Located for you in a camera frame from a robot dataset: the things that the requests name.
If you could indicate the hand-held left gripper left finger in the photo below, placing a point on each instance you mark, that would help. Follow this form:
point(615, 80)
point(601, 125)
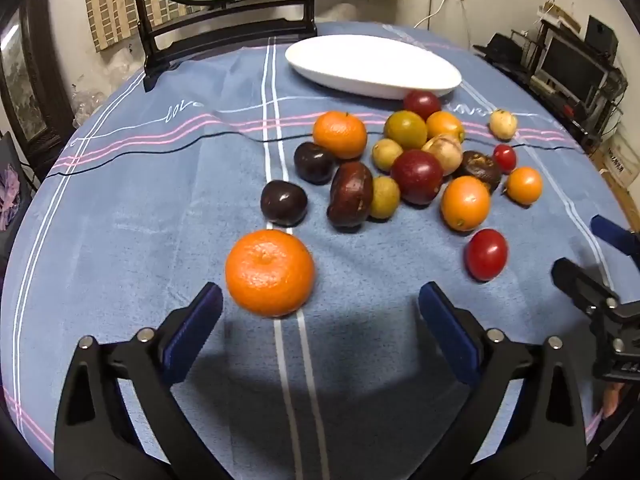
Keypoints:
point(195, 330)

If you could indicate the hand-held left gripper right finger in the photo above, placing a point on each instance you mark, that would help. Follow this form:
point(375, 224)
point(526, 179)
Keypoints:
point(450, 332)

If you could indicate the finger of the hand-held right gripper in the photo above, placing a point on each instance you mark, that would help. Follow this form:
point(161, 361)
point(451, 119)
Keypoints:
point(580, 282)
point(612, 232)

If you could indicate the red cherry tomato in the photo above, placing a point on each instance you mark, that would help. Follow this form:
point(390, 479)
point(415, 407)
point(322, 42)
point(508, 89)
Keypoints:
point(486, 254)
point(504, 157)

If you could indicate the orange mandarin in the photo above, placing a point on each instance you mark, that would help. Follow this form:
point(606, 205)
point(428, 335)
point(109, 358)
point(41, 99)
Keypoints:
point(340, 135)
point(270, 272)

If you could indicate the small orange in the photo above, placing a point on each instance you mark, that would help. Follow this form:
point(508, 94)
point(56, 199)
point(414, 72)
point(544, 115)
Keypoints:
point(445, 125)
point(465, 203)
point(524, 185)

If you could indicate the small yellow-green fruit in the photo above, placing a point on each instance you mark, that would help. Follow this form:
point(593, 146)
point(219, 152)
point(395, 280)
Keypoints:
point(386, 155)
point(386, 200)

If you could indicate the wrinkled brown passion fruit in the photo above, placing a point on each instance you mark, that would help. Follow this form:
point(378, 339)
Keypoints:
point(480, 167)

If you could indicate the pale yellow fruit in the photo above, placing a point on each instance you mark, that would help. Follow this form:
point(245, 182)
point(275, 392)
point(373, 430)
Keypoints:
point(502, 124)

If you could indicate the dark purple plum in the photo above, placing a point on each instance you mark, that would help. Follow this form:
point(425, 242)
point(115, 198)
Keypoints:
point(284, 202)
point(314, 161)

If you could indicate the dark red passion fruit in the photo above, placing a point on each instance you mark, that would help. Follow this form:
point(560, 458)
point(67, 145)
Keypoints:
point(351, 195)

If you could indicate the white oval plate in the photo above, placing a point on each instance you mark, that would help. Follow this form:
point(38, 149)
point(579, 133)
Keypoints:
point(370, 62)

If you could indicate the person's right hand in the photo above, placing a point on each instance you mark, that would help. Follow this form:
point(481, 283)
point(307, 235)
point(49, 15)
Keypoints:
point(612, 400)

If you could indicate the cardboard box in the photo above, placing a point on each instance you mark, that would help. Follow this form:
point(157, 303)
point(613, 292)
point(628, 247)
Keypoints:
point(622, 165)

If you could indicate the blue striped tablecloth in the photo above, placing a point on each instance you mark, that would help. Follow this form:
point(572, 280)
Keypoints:
point(150, 210)

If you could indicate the black computer desk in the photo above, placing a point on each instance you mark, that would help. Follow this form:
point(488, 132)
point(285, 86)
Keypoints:
point(617, 85)

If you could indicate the red plum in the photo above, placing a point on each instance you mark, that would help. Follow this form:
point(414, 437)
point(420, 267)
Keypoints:
point(422, 104)
point(417, 176)

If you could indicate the black computer monitor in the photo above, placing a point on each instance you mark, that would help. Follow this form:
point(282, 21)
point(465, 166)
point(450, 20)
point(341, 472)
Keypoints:
point(572, 67)

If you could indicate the beige passion fruit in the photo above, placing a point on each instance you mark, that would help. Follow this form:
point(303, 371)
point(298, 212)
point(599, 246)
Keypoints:
point(447, 152)

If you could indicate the black speaker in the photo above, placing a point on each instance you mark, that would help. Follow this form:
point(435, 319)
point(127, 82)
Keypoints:
point(601, 37)

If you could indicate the green-orange mandarin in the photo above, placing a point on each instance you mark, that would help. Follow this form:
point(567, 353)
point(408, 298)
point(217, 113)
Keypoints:
point(405, 130)

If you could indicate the black hat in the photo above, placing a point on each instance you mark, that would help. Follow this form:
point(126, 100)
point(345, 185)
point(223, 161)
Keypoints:
point(500, 50)

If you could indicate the flat white box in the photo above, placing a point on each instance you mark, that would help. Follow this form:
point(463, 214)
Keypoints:
point(559, 16)

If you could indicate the clear plastic bags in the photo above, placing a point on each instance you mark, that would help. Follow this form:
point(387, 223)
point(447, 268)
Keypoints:
point(100, 90)

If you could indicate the black round screen stand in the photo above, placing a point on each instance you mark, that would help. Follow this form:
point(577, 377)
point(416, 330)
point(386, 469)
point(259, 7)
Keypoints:
point(225, 30)

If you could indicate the dark framed painting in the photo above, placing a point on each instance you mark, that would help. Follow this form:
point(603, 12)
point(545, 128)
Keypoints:
point(22, 80)

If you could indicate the brick pattern curtain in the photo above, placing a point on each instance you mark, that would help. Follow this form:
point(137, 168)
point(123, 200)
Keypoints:
point(115, 5)

